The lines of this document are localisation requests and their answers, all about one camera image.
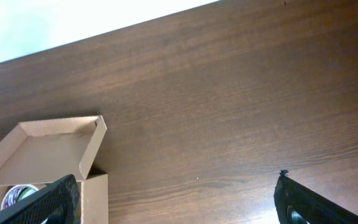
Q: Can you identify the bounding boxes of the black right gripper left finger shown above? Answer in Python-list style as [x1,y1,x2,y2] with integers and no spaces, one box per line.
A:
[0,174,80,224]

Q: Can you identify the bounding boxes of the green tape roll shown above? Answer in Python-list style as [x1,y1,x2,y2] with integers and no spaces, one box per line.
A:
[17,187,38,201]

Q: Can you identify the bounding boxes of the brown cardboard box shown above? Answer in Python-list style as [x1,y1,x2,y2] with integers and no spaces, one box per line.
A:
[0,115,109,223]

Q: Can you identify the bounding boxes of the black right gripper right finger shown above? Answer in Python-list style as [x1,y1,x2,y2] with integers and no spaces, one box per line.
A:
[273,170,358,224]

